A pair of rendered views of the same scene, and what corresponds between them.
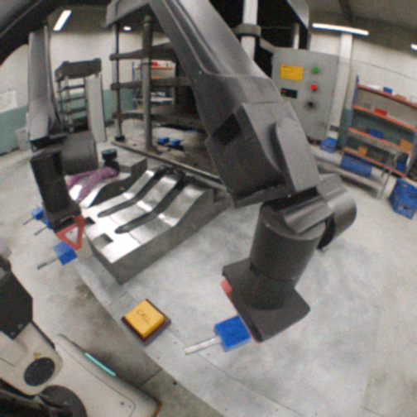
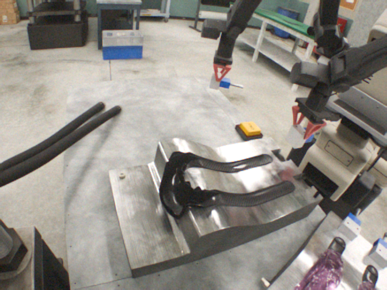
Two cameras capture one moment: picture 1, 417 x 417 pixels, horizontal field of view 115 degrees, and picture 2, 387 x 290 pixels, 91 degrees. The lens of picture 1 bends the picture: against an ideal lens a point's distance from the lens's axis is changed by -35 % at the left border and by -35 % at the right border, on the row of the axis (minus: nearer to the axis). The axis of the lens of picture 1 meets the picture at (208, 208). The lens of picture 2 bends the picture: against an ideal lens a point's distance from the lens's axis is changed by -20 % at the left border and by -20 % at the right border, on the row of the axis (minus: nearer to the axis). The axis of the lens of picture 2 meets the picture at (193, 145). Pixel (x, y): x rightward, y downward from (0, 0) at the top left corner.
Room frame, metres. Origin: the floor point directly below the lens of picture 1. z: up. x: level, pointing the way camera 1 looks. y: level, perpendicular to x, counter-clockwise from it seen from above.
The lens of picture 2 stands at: (0.93, 0.24, 1.30)
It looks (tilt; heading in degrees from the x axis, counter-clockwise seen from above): 40 degrees down; 204
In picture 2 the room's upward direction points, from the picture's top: 12 degrees clockwise
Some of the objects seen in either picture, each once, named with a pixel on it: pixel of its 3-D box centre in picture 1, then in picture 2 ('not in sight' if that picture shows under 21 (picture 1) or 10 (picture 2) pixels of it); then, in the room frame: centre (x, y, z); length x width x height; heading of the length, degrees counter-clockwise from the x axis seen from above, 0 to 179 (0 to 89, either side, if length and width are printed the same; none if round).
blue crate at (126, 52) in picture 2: not in sight; (121, 48); (-1.57, -2.40, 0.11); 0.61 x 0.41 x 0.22; 140
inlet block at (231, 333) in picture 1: (226, 336); (227, 83); (0.12, -0.04, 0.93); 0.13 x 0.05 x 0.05; 116
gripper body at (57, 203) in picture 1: (55, 196); (316, 101); (0.27, 0.29, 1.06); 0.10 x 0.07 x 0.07; 53
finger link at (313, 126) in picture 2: not in sight; (308, 123); (0.27, 0.30, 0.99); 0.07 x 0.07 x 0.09; 53
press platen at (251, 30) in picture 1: (201, 58); not in sight; (1.60, 0.12, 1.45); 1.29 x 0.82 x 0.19; 54
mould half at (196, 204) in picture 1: (157, 205); (220, 189); (0.55, 0.17, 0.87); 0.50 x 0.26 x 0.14; 144
